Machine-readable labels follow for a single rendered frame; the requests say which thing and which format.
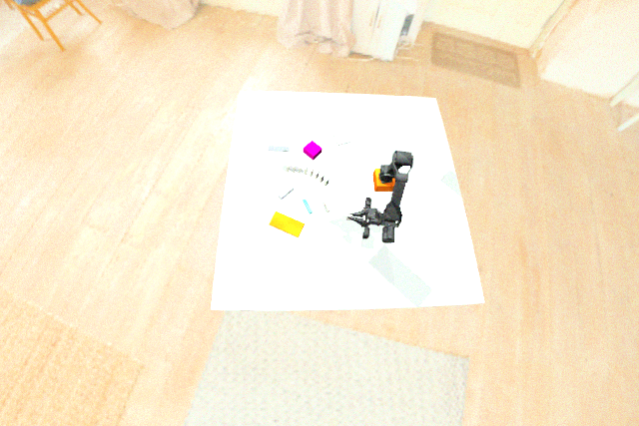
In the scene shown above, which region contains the magenta block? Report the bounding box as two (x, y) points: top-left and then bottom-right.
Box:
(304, 140), (322, 160)

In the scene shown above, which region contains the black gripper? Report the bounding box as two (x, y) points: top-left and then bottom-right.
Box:
(348, 198), (383, 239)

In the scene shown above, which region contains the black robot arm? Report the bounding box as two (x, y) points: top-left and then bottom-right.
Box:
(368, 150), (414, 243)

